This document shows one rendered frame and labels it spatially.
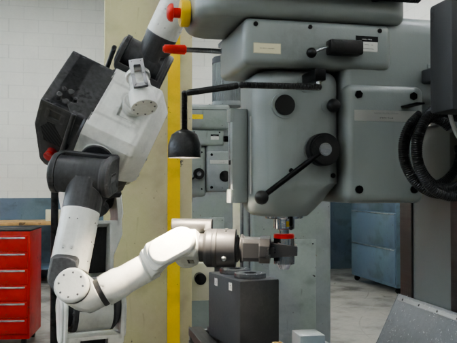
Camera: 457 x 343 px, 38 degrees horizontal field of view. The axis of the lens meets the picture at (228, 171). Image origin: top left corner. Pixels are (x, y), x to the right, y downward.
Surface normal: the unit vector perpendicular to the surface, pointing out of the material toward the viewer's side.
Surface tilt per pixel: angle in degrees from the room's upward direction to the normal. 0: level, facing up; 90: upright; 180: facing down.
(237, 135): 90
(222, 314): 90
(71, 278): 70
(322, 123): 90
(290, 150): 90
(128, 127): 59
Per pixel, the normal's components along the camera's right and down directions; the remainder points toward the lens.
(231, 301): -0.91, -0.01
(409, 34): 0.22, -0.02
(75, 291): -0.05, -0.36
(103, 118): 0.37, -0.54
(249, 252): -0.09, -0.02
